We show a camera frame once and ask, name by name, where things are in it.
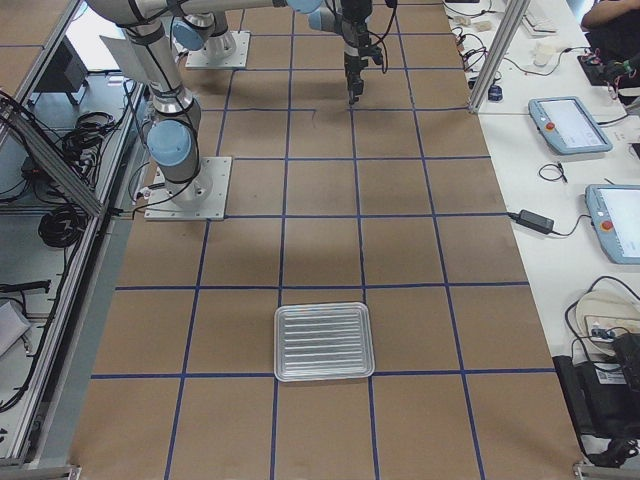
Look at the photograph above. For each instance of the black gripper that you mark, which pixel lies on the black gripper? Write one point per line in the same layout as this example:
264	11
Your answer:
356	33

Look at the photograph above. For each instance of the silver metal tray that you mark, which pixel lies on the silver metal tray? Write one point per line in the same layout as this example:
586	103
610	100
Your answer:
322	342

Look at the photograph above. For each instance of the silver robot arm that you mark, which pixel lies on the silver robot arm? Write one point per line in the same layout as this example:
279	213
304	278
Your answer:
145	54
324	16

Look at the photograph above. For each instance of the black power adapter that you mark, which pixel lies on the black power adapter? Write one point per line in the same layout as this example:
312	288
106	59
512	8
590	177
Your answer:
532	221

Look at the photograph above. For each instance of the blue teach pendant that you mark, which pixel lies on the blue teach pendant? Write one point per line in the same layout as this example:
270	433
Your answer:
614	212
567	126

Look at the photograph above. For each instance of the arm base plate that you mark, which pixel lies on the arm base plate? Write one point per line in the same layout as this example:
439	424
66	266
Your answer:
228	51
204	199

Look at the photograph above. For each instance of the aluminium frame post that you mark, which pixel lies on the aluminium frame post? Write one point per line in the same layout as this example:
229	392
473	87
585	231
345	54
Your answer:
506	31

